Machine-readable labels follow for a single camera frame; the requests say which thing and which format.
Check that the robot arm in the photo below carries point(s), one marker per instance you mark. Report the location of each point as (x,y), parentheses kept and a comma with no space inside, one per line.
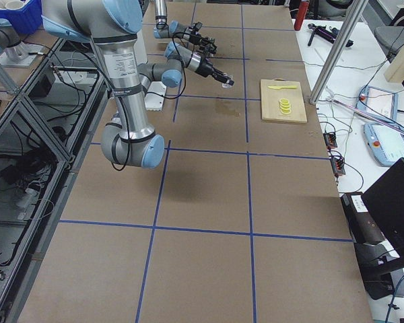
(175,30)
(112,29)

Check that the aluminium frame post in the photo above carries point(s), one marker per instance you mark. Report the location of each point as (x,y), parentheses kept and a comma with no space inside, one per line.
(346,29)

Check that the back lemon slice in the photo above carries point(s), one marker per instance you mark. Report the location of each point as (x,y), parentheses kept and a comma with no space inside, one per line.
(284,101)

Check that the near teach pendant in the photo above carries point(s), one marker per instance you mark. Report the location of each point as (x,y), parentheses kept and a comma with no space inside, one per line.
(386,144)

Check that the teach pendant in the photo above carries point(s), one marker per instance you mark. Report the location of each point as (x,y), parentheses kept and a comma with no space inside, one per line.
(380,103)
(386,144)

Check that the yellow plastic knife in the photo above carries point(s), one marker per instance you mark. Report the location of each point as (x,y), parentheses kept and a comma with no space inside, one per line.
(279,87)

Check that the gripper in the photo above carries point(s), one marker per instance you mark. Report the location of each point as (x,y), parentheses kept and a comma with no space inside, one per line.
(190,33)
(207,68)

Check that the clear glass cup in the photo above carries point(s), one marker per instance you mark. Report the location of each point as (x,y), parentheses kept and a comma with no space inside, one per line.
(228,84)

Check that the black monitor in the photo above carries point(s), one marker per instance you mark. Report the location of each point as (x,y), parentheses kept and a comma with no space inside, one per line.
(384,201)

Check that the red bottle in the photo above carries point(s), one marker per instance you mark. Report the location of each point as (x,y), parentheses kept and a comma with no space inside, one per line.
(301,14)

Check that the blue storage bin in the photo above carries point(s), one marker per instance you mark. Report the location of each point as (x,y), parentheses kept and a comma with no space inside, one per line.
(25,20)

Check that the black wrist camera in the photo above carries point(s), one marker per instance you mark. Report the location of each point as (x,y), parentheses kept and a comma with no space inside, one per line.
(196,27)

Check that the far teach pendant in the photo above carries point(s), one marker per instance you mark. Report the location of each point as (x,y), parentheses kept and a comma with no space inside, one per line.
(380,103)

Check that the green handled reach grabber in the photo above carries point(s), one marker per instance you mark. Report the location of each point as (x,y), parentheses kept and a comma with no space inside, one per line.
(333,98)

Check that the front lemon slice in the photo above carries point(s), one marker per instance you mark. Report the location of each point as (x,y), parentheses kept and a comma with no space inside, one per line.
(286,111)

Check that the grey office chair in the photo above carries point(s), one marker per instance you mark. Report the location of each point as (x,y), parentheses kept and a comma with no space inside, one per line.
(391,37)

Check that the wooden cutting board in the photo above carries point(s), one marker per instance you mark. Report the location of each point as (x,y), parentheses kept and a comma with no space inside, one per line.
(270,108)

